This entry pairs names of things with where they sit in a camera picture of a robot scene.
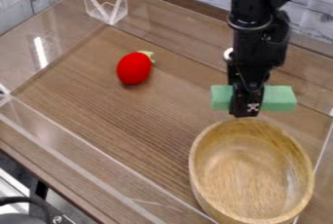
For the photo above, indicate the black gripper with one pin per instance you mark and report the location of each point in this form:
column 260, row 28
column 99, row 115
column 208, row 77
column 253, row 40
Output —
column 259, row 52

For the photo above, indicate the green rectangular block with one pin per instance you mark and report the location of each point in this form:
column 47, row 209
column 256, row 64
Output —
column 279, row 99

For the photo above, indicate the light wooden bowl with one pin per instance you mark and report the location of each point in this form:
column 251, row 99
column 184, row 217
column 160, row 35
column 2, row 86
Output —
column 251, row 173

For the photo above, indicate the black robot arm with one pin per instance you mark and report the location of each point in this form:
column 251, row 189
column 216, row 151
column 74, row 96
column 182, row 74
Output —
column 252, row 15

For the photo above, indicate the red plush strawberry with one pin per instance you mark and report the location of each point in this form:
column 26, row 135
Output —
column 134, row 67

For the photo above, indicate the clear acrylic corner bracket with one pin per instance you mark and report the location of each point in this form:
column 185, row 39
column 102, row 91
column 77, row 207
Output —
column 106, row 12

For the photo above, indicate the clear acrylic tray wall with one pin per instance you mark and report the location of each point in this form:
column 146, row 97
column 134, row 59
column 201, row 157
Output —
column 109, row 189

